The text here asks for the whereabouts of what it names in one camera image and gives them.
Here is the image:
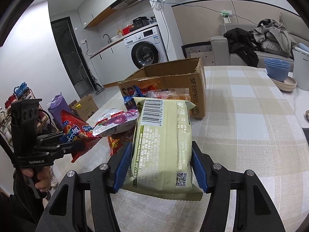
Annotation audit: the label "red cone snack bag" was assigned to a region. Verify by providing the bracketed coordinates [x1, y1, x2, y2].
[60, 109, 102, 163]

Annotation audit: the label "purple grape candy bag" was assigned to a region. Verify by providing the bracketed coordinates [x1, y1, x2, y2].
[92, 108, 139, 137]

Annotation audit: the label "green cracker package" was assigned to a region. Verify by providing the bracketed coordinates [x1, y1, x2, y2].
[123, 97, 203, 201]

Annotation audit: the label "orange bread clear bag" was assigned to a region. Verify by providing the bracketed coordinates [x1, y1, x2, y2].
[147, 88, 191, 101]

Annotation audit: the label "red Oreo pack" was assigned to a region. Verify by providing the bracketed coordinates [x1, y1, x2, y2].
[107, 129, 134, 156]

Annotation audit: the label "blue Oreo cookie pack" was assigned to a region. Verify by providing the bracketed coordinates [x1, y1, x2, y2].
[123, 85, 144, 111]

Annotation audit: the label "person's left hand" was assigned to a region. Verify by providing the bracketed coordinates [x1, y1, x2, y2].
[21, 166, 51, 192]

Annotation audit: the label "small cardboard box on floor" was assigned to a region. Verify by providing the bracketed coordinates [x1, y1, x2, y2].
[69, 94, 98, 122]

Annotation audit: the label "purple trash bag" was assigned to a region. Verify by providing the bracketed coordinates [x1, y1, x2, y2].
[48, 93, 71, 131]

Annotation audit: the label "white kitchen cabinets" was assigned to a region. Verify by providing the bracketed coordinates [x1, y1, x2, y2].
[91, 41, 138, 85]

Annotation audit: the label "white washing machine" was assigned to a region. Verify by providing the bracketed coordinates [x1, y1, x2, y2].
[124, 26, 168, 69]

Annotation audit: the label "beige plates stack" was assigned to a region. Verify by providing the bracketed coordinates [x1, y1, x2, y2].
[271, 76, 297, 92]

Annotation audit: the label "SF cardboard box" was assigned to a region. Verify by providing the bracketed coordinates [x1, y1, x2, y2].
[118, 58, 206, 119]

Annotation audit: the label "blue bowls stack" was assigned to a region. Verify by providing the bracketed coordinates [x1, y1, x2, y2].
[264, 58, 291, 82]

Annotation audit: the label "white electric kettle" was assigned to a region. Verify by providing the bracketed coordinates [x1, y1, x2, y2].
[292, 46, 309, 91]

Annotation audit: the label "black jacket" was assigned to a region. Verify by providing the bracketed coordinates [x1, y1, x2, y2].
[223, 27, 259, 68]

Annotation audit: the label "grey jacket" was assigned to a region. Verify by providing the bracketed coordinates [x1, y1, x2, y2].
[252, 19, 296, 58]

